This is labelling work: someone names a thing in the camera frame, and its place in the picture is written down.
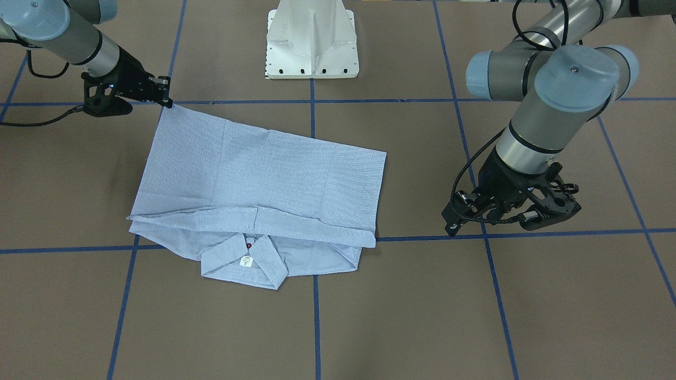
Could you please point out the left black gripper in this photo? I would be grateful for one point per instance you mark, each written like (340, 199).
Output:
(501, 177)

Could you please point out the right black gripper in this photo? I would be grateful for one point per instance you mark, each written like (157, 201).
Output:
(128, 74)

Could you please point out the light blue striped shirt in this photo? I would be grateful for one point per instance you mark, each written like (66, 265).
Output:
(256, 206)

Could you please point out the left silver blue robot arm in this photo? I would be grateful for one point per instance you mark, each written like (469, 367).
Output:
(560, 84)

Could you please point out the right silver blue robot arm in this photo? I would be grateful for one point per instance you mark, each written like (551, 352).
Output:
(69, 29)

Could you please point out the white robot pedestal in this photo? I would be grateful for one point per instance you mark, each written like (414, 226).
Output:
(311, 40)

